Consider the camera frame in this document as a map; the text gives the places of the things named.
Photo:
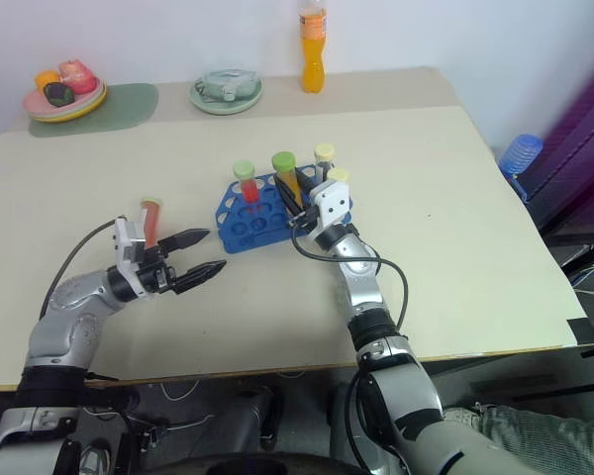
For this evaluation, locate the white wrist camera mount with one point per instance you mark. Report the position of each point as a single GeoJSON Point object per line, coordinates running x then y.
{"type": "Point", "coordinates": [128, 242]}
{"type": "Point", "coordinates": [332, 202]}

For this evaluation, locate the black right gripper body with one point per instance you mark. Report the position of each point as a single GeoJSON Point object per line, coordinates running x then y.
{"type": "Point", "coordinates": [304, 220]}

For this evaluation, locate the red tube with green cap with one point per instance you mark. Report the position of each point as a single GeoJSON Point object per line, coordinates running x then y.
{"type": "Point", "coordinates": [247, 185]}

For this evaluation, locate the orange toy fruit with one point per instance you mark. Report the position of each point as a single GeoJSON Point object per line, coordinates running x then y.
{"type": "Point", "coordinates": [46, 79]}

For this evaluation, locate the dark purple toy fruit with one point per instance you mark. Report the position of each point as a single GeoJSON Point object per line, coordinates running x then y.
{"type": "Point", "coordinates": [58, 94]}

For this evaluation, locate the blue test tube rack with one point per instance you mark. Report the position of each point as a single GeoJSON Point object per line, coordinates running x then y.
{"type": "Point", "coordinates": [257, 222]}

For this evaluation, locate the purple panel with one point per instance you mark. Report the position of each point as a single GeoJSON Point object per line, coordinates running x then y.
{"type": "Point", "coordinates": [581, 128]}

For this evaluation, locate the blue ribbed water bottle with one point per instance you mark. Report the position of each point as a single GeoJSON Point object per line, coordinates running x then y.
{"type": "Point", "coordinates": [521, 153]}

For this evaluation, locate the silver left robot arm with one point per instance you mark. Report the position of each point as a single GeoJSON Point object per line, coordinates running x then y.
{"type": "Point", "coordinates": [62, 321]}

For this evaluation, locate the orange tube with green cap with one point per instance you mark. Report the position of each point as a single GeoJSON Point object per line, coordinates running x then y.
{"type": "Point", "coordinates": [288, 175]}

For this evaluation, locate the pink toy peach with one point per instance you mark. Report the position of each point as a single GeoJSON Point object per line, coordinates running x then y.
{"type": "Point", "coordinates": [76, 75]}

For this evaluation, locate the pale green plate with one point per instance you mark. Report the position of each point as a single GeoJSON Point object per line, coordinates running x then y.
{"type": "Point", "coordinates": [225, 101]}

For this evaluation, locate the grey-green folded pouch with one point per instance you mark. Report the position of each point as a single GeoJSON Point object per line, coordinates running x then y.
{"type": "Point", "coordinates": [227, 83]}

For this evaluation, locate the tube with pale yellow cap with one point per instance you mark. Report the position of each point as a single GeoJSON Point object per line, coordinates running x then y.
{"type": "Point", "coordinates": [339, 175]}

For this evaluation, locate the green placemat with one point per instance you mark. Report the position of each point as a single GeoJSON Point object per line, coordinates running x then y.
{"type": "Point", "coordinates": [124, 106]}

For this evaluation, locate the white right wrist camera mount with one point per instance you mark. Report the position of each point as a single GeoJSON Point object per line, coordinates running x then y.
{"type": "Point", "coordinates": [332, 202]}

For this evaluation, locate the dark tube with yellow cap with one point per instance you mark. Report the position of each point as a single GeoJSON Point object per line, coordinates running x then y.
{"type": "Point", "coordinates": [323, 159]}

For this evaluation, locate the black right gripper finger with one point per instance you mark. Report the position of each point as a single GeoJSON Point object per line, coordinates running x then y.
{"type": "Point", "coordinates": [306, 188]}
{"type": "Point", "coordinates": [285, 195]}

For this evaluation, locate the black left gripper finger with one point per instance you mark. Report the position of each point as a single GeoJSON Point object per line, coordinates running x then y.
{"type": "Point", "coordinates": [203, 273]}
{"type": "Point", "coordinates": [188, 238]}

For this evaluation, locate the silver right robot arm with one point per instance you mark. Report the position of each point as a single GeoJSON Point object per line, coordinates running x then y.
{"type": "Point", "coordinates": [401, 376]}

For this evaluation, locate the grey-green trouser leg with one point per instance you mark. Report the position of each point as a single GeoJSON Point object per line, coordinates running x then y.
{"type": "Point", "coordinates": [539, 435]}

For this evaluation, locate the red tube with pink cap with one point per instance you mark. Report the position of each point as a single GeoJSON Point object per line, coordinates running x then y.
{"type": "Point", "coordinates": [152, 220]}

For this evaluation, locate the yellow plate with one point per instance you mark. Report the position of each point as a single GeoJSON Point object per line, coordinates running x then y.
{"type": "Point", "coordinates": [86, 111]}

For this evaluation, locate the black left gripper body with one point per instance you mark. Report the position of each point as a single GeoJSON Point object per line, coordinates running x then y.
{"type": "Point", "coordinates": [156, 272]}

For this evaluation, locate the stacked plates with toy food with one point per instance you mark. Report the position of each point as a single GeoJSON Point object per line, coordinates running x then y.
{"type": "Point", "coordinates": [39, 105]}

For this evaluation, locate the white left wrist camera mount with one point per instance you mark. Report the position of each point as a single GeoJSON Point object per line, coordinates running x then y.
{"type": "Point", "coordinates": [128, 242]}

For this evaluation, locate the orange soda bottle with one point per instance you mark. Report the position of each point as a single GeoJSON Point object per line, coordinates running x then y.
{"type": "Point", "coordinates": [313, 49]}

